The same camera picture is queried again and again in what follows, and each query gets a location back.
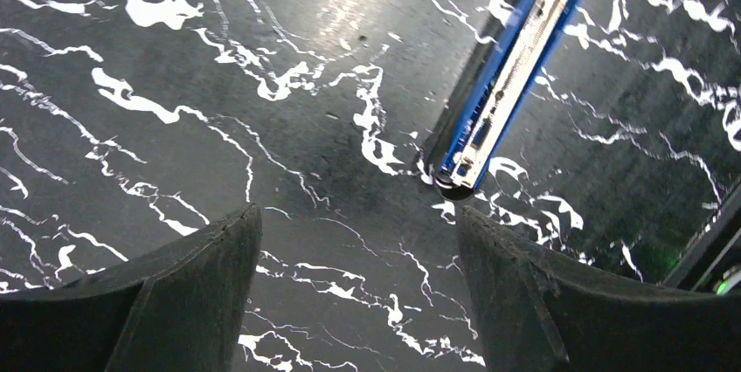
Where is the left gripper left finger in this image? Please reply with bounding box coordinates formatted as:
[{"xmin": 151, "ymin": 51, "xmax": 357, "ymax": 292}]
[{"xmin": 1, "ymin": 204, "xmax": 262, "ymax": 371}]

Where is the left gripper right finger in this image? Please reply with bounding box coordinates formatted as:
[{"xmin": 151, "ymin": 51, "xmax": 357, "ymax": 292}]
[{"xmin": 456, "ymin": 207, "xmax": 740, "ymax": 371}]

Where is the blue stapler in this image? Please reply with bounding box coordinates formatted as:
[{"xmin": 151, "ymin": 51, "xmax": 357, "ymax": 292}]
[{"xmin": 422, "ymin": 0, "xmax": 581, "ymax": 201}]

